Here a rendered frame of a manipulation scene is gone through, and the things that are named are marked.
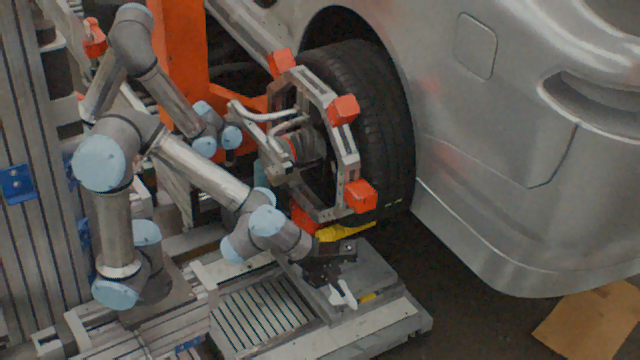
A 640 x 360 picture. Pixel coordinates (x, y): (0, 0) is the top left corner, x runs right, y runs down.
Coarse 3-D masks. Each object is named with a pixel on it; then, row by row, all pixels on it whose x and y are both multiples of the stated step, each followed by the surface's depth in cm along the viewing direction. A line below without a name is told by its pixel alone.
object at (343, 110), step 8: (344, 96) 248; (352, 96) 249; (336, 104) 246; (344, 104) 247; (352, 104) 248; (328, 112) 252; (336, 112) 247; (344, 112) 246; (352, 112) 247; (336, 120) 249; (344, 120) 249; (352, 120) 254
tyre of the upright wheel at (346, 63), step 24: (336, 48) 271; (360, 48) 269; (312, 72) 271; (336, 72) 258; (360, 72) 259; (384, 72) 261; (288, 96) 295; (360, 96) 254; (384, 96) 257; (288, 120) 301; (360, 120) 253; (384, 120) 255; (408, 120) 258; (360, 144) 257; (384, 144) 255; (408, 144) 259; (384, 168) 257; (408, 168) 263; (384, 192) 262; (408, 192) 270; (360, 216) 273; (384, 216) 279
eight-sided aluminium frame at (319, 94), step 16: (288, 80) 270; (304, 80) 263; (320, 80) 263; (272, 96) 287; (320, 96) 255; (336, 96) 256; (272, 112) 292; (336, 128) 254; (336, 144) 254; (352, 144) 255; (352, 160) 254; (352, 176) 260; (288, 192) 300; (304, 192) 298; (304, 208) 292; (320, 208) 289; (336, 208) 267
